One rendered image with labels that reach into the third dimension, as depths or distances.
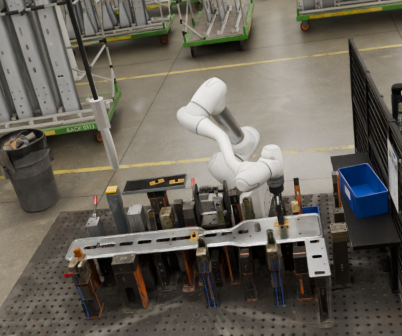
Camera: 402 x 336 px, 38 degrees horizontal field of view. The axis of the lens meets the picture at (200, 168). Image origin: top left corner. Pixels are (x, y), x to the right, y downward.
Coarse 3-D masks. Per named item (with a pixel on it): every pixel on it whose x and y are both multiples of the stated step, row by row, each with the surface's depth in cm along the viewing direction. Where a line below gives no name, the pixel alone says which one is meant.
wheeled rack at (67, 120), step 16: (32, 0) 669; (64, 0) 658; (112, 80) 729; (80, 96) 759; (112, 96) 723; (64, 112) 714; (80, 112) 701; (112, 112) 698; (0, 128) 707; (16, 128) 689; (32, 128) 688; (48, 128) 681; (64, 128) 673; (80, 128) 672; (96, 128) 671
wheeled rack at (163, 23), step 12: (168, 0) 1040; (132, 24) 1035; (156, 24) 1005; (168, 24) 1003; (84, 36) 1029; (96, 36) 1003; (108, 36) 1001; (120, 36) 990; (132, 36) 986; (144, 36) 984; (72, 48) 1019
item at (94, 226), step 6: (90, 222) 331; (96, 222) 329; (90, 228) 328; (96, 228) 327; (102, 228) 335; (90, 234) 330; (96, 234) 330; (102, 234) 334; (96, 246) 335; (108, 258) 340; (102, 276) 344
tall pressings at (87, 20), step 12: (84, 0) 991; (120, 0) 1022; (132, 0) 998; (84, 12) 1015; (96, 12) 1044; (108, 12) 1018; (120, 12) 1009; (144, 12) 1011; (84, 24) 1001; (96, 24) 1028; (108, 24) 1020; (120, 24) 1019; (144, 24) 1013; (72, 36) 1012
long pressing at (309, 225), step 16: (240, 224) 312; (272, 224) 307; (304, 224) 302; (320, 224) 300; (80, 240) 327; (96, 240) 324; (112, 240) 321; (128, 240) 318; (144, 240) 316; (176, 240) 310; (208, 240) 305; (224, 240) 302; (240, 240) 300; (256, 240) 298; (288, 240) 293; (304, 240) 291; (96, 256) 311; (112, 256) 309
